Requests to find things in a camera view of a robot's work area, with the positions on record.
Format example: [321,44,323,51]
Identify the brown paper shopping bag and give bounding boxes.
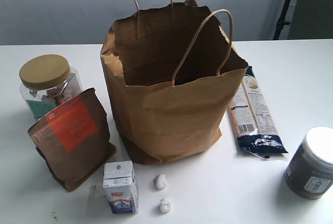
[100,0,248,164]

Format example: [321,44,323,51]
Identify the upper white candy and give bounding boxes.
[153,174,168,190]

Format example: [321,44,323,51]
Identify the white candy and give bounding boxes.
[153,174,168,190]
[159,197,171,214]

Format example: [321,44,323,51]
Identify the blue noodle package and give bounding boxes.
[228,66,288,159]

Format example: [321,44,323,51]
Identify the small white milk carton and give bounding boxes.
[103,161,139,214]

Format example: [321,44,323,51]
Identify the brown pouch with orange label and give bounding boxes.
[28,88,116,192]

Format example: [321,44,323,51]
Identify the lower white candy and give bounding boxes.
[159,197,171,214]

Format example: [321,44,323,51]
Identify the clear jar with gold lid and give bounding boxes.
[19,54,83,120]

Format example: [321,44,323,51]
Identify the black light stand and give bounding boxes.
[273,0,291,41]

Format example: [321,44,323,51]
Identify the grey backdrop cloth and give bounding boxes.
[1,0,284,45]

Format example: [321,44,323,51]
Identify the dark jar with white lid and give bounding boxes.
[285,127,332,200]

